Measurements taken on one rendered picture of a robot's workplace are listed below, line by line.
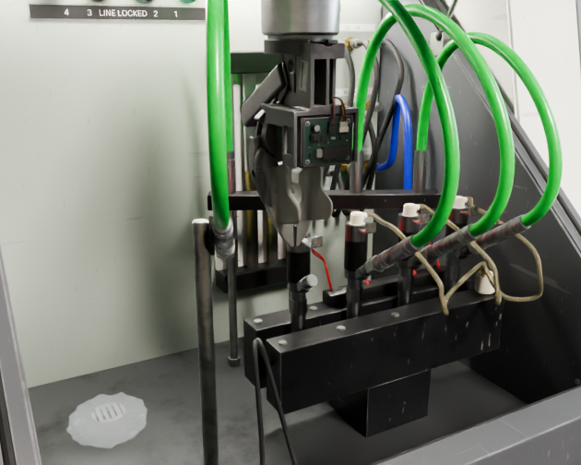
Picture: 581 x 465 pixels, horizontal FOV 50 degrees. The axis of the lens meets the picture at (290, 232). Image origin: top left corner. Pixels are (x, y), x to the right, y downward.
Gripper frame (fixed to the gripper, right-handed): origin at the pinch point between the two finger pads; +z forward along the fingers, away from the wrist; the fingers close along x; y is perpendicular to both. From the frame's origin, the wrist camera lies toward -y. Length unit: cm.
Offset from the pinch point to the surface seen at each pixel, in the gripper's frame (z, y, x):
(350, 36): -20.4, -30.1, 27.3
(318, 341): 12.7, 2.1, 2.5
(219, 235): -3.2, 7.0, -11.0
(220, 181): -9.3, 11.8, -12.7
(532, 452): 17.6, 23.4, 13.5
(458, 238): 1.3, 7.2, 17.6
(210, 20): -21.4, 9.2, -12.0
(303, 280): 6.0, -0.2, 1.8
